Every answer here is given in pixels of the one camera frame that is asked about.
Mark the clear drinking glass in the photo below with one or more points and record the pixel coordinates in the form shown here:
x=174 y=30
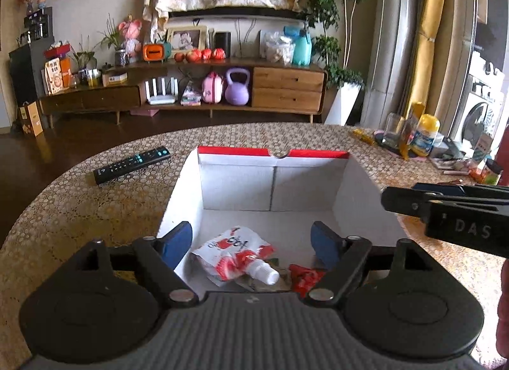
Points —
x=393 y=129

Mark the yellow lid wipes canister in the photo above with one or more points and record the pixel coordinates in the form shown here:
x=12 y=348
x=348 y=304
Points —
x=424 y=135

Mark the teal spray bottle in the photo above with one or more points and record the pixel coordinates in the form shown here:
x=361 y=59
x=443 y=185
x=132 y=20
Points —
x=302 y=45

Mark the green label glass jar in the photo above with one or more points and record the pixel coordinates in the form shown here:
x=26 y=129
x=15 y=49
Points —
x=491 y=172

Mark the purple kettlebell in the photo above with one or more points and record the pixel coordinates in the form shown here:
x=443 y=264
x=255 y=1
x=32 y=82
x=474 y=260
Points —
x=237 y=93

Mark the pink plush doll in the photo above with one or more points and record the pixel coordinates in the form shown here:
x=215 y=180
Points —
x=130 y=30

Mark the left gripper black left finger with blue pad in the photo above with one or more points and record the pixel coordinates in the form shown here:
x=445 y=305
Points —
x=156 y=260

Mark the person right hand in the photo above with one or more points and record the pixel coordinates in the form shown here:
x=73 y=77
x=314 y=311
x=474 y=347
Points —
x=502 y=332

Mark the white wifi router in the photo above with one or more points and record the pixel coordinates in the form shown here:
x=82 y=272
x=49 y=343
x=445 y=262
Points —
x=161 y=90

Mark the framed photo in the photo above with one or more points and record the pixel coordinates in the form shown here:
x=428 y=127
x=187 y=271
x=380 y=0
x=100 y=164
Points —
x=183 y=39

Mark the red snack packet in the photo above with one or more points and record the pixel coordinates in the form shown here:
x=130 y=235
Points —
x=303 y=278

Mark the potted green tree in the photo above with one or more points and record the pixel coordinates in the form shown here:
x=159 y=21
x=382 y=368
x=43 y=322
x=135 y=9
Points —
x=332 y=22

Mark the white cardboard box red rim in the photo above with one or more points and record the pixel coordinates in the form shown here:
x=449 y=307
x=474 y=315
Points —
x=278 y=198

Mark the black cabinet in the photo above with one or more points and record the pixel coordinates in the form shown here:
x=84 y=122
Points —
x=28 y=60

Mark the white red spout pouch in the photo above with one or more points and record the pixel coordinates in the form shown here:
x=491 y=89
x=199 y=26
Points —
x=237 y=252

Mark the wooden TV console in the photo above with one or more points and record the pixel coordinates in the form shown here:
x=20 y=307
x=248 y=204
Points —
x=273 y=87

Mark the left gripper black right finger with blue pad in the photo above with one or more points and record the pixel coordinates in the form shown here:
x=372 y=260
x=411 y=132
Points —
x=343 y=259

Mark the orange retro radio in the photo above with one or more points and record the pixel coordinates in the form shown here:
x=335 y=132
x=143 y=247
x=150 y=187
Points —
x=154 y=52

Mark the black speaker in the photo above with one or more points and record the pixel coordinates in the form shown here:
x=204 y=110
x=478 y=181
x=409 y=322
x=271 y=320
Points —
x=222 y=40

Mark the yellow curtain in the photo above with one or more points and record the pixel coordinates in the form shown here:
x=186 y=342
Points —
x=428 y=26

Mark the black TV remote control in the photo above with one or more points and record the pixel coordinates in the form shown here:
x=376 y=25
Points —
x=131 y=164

